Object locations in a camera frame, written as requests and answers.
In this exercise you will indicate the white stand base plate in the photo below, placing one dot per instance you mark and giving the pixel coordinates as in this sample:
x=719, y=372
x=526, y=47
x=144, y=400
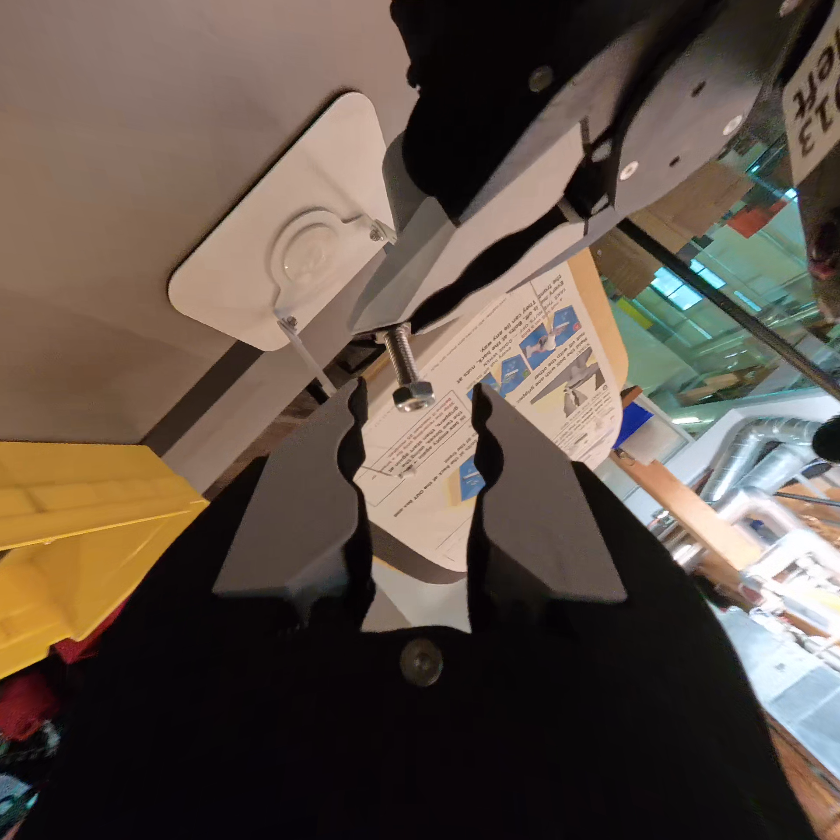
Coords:
x=229, y=275

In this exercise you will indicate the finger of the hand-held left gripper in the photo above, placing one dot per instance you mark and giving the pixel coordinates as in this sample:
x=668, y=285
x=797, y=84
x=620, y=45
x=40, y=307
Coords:
x=518, y=262
x=420, y=262

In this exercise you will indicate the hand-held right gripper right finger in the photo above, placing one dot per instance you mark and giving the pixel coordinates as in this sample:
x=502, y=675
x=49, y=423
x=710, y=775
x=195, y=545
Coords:
x=551, y=531

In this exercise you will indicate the clear stand bracket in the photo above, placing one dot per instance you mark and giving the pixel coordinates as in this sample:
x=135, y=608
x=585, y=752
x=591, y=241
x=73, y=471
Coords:
x=305, y=354
x=371, y=226

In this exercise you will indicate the silver hex bolt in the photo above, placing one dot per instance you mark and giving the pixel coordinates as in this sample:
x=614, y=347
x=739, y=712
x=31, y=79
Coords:
x=399, y=358

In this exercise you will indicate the yellow plastic bin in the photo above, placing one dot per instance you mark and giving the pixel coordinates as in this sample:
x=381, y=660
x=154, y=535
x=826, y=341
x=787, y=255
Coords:
x=98, y=525

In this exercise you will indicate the curved document stand board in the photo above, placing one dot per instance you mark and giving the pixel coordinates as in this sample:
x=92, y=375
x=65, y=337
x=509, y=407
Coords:
x=607, y=308

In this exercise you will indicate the printed instruction sheet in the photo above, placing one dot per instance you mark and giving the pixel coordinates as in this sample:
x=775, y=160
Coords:
x=446, y=387

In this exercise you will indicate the silver air duct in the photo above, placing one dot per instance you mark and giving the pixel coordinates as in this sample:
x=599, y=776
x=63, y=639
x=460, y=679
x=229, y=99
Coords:
x=748, y=453

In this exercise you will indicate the silver hex nut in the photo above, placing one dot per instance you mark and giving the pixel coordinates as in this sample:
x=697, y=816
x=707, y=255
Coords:
x=410, y=394

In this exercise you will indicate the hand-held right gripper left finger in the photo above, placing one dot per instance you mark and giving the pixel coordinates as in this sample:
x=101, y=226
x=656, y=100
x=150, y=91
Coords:
x=295, y=518

